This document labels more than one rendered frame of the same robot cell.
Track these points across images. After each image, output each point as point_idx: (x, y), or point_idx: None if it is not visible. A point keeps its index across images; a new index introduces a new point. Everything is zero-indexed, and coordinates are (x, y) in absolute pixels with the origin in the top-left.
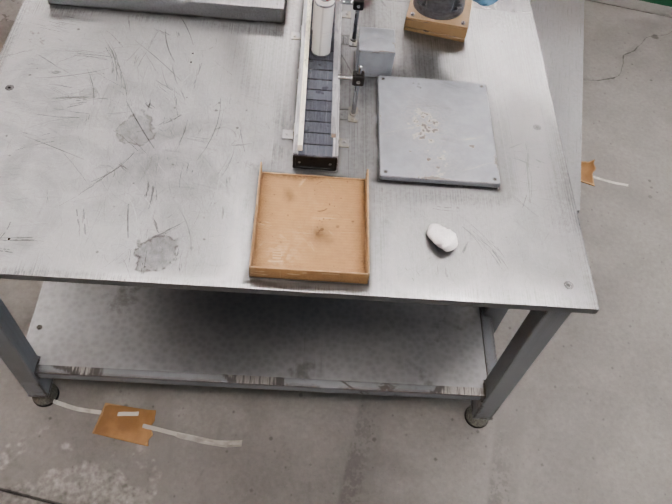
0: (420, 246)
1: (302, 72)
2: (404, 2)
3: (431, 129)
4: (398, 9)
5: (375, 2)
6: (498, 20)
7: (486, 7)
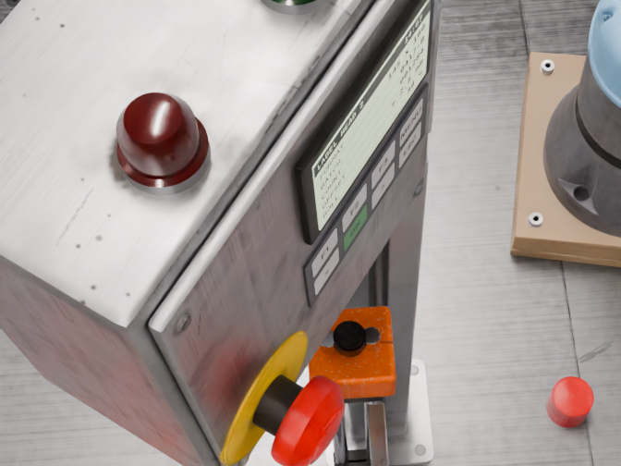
0: None
1: None
2: (567, 281)
3: None
4: (614, 300)
5: (598, 380)
6: (576, 2)
7: (518, 33)
